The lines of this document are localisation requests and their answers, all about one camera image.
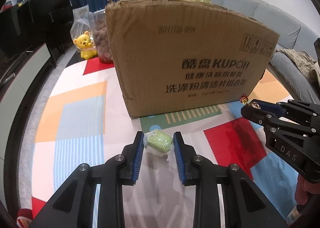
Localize red gold candy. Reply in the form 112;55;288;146
240;93;260;109

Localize green candy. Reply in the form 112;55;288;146
143;129;175;161

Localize person right hand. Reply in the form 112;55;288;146
295;174;319;205

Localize grey sectional sofa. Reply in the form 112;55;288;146
211;0;319;104

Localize colourful patterned mat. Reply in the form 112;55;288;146
21;58;297;227

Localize brown cardboard box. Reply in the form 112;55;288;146
105;0;279;118

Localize yellow bear figurine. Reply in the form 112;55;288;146
73;31;98;60

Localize clear bag of peanuts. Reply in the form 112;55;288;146
70;5;91;40

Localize clear jar of nuts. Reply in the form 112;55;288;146
88;9;113;64

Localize black television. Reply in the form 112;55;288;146
1;5;33;76

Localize black piano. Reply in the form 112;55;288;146
17;0;73;63

